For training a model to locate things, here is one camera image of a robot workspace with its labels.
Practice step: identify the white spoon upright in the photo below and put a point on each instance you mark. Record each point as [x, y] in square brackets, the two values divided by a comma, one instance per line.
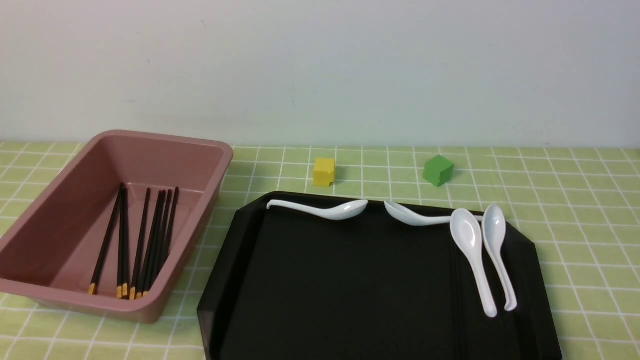
[467, 235]
[494, 233]

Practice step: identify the white spoon middle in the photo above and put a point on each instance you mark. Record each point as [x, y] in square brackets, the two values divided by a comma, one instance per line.
[411, 218]

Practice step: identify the pink plastic bin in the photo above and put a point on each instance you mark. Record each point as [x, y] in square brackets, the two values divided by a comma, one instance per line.
[49, 254]

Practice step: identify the black plastic tray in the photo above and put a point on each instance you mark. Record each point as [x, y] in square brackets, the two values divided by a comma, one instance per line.
[292, 286]

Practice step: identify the white spoon upright left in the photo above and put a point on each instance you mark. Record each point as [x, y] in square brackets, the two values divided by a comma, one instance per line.
[467, 235]

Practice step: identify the yellow foam cube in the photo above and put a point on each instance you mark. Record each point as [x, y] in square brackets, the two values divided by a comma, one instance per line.
[324, 171]

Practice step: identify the green foam cube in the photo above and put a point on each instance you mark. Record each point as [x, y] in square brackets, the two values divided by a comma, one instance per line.
[438, 170]

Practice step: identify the white spoon upright right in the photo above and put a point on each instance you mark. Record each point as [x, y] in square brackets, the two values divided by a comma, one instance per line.
[494, 233]

